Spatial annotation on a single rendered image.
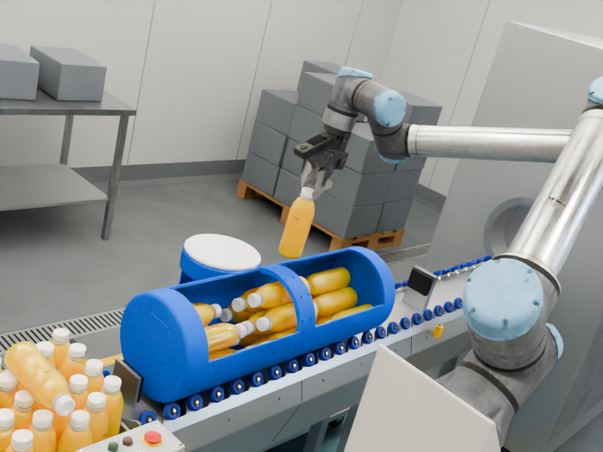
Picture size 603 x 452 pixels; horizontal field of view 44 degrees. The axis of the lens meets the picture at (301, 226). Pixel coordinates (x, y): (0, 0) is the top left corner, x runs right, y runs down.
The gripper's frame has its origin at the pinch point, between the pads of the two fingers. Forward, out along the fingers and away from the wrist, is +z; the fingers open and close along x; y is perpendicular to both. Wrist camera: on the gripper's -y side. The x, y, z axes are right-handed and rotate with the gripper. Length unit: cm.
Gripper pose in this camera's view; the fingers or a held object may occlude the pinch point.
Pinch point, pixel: (308, 191)
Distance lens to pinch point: 212.8
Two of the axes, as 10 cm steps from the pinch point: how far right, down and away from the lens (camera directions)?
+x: -6.7, -4.6, 5.8
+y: 6.7, -0.3, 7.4
